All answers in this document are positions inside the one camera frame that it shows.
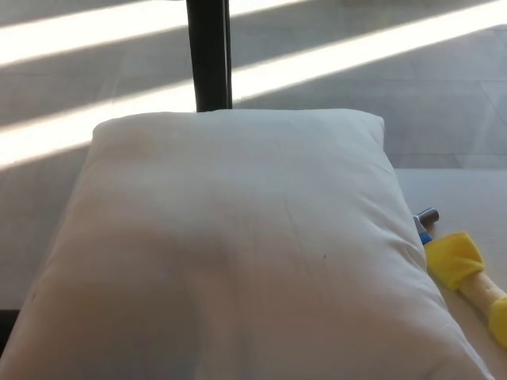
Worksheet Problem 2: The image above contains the white pillow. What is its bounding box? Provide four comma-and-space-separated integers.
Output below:
0, 107, 496, 380

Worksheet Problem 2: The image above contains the black vertical pole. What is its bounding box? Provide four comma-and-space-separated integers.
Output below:
185, 0, 234, 113

